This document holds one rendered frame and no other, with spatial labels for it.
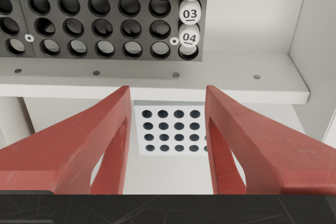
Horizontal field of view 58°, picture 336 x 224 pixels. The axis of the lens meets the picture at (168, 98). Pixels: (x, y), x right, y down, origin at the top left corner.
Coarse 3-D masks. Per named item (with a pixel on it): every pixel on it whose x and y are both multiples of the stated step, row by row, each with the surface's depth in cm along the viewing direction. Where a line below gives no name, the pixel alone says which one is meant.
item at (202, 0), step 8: (176, 0) 18; (200, 0) 18; (176, 8) 18; (200, 8) 18; (176, 16) 18; (200, 16) 18; (176, 24) 18; (200, 24) 18; (176, 32) 19; (200, 32) 19; (200, 40) 19; (176, 48) 19; (200, 48) 19; (176, 56) 20; (184, 56) 20; (192, 56) 20; (200, 56) 20
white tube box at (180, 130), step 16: (144, 112) 37; (160, 112) 37; (176, 112) 37; (192, 112) 37; (144, 128) 38; (160, 128) 38; (176, 128) 38; (192, 128) 37; (144, 144) 39; (160, 144) 39; (176, 144) 39; (192, 144) 39
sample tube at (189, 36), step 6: (186, 24) 18; (192, 24) 18; (180, 30) 18; (186, 30) 17; (192, 30) 17; (198, 30) 18; (180, 36) 18; (186, 36) 18; (192, 36) 18; (198, 36) 18; (180, 42) 18; (186, 42) 18; (192, 42) 18
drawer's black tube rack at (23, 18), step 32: (0, 0) 21; (32, 0) 18; (64, 0) 21; (96, 0) 21; (128, 0) 21; (160, 0) 21; (0, 32) 19; (32, 32) 19; (64, 32) 19; (96, 32) 19; (128, 32) 22; (160, 32) 22
